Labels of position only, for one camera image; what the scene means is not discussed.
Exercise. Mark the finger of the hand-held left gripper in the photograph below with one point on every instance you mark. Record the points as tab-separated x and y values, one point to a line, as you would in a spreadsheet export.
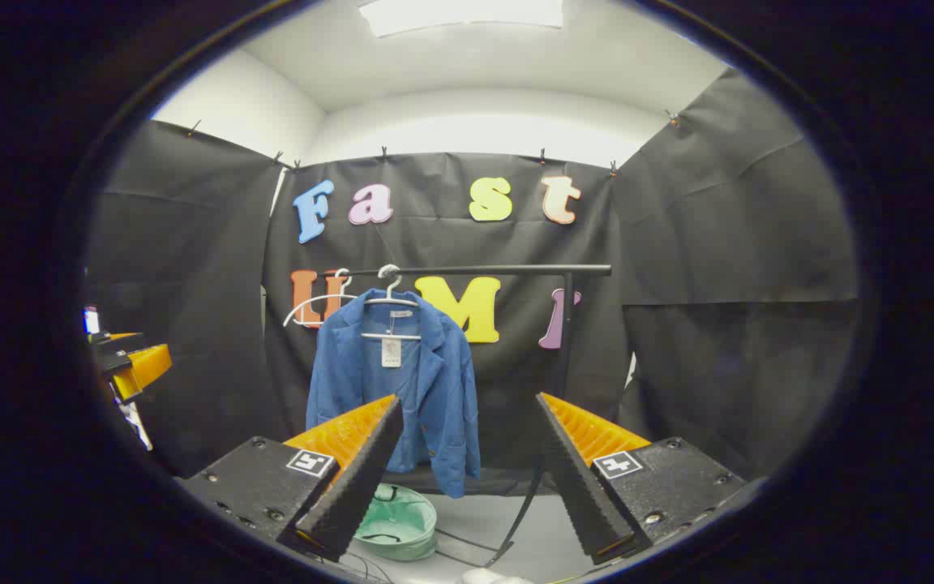
118	337
147	367

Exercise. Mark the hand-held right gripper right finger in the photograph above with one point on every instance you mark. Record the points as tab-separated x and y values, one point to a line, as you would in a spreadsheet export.
576	487

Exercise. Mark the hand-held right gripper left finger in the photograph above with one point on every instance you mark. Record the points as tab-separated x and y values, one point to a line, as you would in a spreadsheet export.
362	478

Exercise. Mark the green laundry hamper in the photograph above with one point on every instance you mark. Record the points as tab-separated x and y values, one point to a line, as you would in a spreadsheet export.
402	523

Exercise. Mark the white plastic clothes hanger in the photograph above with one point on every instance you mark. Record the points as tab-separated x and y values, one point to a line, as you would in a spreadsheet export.
313	302

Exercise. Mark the white hanger with taped hook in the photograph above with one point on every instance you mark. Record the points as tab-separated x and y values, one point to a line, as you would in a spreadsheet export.
391	290

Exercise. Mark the black metal clothes rack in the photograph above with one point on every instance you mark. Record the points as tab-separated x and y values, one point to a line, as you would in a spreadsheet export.
516	269

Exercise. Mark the white rounded object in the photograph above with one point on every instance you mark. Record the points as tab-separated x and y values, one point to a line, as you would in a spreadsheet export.
491	577

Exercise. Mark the ceiling light panel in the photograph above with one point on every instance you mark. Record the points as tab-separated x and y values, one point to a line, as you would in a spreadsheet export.
459	15

